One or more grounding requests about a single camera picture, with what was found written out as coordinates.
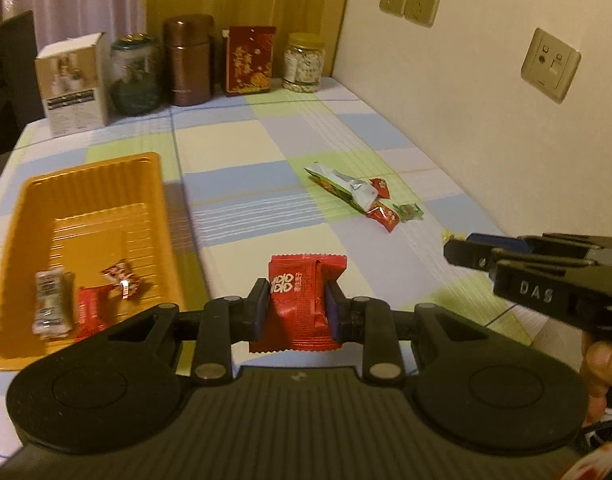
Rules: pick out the yellow wrapped candy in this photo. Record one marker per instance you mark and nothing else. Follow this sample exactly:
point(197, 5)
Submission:
point(453, 236)

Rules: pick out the black chair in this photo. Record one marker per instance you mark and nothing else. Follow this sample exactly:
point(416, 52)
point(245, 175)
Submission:
point(20, 102)

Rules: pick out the orange plastic tray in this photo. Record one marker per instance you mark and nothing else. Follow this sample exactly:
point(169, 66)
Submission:
point(84, 219)

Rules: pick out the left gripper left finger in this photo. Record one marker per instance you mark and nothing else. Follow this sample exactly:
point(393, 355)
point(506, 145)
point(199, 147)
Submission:
point(225, 321)

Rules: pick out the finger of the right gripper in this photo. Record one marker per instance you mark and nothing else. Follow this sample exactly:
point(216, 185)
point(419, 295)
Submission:
point(473, 257)
point(491, 243)

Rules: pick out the white product box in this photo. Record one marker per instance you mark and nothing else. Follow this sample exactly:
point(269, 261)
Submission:
point(71, 77)

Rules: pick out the green candy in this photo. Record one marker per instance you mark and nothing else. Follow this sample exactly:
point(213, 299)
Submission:
point(408, 212)

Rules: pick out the green glass jar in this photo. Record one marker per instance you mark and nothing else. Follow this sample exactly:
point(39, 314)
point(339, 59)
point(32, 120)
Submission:
point(136, 74)

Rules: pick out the dark red candy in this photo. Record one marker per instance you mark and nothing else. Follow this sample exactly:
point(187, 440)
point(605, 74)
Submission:
point(120, 275)

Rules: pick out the clear jar with nuts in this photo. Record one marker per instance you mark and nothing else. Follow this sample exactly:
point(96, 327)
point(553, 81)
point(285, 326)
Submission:
point(304, 56)

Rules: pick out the right hand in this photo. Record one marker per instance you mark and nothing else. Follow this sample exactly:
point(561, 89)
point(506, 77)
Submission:
point(596, 371)

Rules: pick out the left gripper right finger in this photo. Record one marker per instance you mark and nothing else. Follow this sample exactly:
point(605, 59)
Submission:
point(369, 322)

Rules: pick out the red orange candy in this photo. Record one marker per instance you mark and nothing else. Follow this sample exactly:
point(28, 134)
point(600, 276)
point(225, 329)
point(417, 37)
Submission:
point(385, 216)

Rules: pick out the red gift box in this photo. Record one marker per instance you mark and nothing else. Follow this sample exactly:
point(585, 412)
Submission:
point(248, 59)

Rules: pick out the green white snack packet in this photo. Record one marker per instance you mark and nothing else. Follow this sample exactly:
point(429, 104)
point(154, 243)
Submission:
point(359, 194)

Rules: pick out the data wall socket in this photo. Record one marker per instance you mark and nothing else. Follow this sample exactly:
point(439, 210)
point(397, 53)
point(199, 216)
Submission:
point(550, 65)

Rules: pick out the checkered tablecloth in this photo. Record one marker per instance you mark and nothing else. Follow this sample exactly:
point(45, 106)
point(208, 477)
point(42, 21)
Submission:
point(237, 192)

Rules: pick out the brown metal canister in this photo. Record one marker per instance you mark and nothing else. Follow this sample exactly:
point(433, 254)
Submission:
point(189, 48)

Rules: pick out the small red candy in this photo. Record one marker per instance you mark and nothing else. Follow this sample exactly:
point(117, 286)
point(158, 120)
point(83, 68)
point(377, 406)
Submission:
point(381, 187)

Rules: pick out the grey snack bar packet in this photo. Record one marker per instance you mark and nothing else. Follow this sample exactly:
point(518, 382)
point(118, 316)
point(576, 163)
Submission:
point(52, 315)

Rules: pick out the small red snack packet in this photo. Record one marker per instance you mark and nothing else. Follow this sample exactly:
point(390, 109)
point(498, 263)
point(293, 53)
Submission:
point(94, 310)

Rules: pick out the double wall socket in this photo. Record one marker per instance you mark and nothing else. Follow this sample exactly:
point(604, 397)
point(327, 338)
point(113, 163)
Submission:
point(420, 12)

